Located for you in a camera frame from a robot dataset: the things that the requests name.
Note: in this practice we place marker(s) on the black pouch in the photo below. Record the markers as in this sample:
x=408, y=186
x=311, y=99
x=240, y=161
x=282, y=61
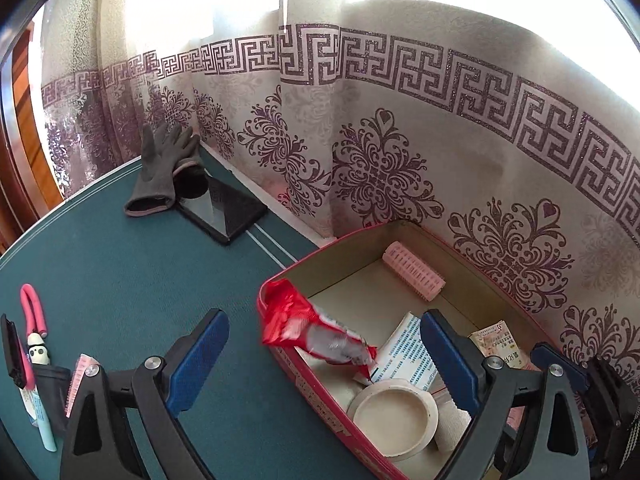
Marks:
x=53, y=383

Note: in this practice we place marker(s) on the light blue pen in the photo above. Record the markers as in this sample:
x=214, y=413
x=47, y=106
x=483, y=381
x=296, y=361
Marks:
x=36, y=411

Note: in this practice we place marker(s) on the patterned lace curtain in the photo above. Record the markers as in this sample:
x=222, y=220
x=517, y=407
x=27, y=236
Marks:
x=509, y=128

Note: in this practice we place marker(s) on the dark grey glove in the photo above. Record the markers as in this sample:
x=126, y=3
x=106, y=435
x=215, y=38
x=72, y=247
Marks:
x=166, y=151

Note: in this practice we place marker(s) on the panda figurine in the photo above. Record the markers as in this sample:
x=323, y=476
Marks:
x=37, y=350

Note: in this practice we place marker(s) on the blue white medicine box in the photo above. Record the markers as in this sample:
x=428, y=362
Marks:
x=404, y=356

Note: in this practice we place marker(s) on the yellow paper medicine packet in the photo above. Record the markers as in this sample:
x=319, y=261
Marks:
x=497, y=340

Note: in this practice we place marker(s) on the red snack packet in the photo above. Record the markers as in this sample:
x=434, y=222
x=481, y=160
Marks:
x=292, y=321

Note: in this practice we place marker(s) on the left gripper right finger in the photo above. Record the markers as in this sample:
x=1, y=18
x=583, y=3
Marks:
x=524, y=422

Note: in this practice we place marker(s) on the wooden door frame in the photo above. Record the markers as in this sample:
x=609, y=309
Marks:
x=28, y=188

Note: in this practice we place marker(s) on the red tin storage box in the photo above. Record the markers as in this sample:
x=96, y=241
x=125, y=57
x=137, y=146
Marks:
x=349, y=281

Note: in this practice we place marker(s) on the pink foam curler loop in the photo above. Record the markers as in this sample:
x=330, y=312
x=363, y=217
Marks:
x=35, y=320

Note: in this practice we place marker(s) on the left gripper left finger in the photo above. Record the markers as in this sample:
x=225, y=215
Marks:
x=99, y=443

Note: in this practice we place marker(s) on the pink hair roller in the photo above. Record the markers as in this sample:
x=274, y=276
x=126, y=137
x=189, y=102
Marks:
x=414, y=271

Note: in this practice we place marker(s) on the black tablet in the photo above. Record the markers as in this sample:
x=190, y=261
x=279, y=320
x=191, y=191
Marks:
x=219, y=209

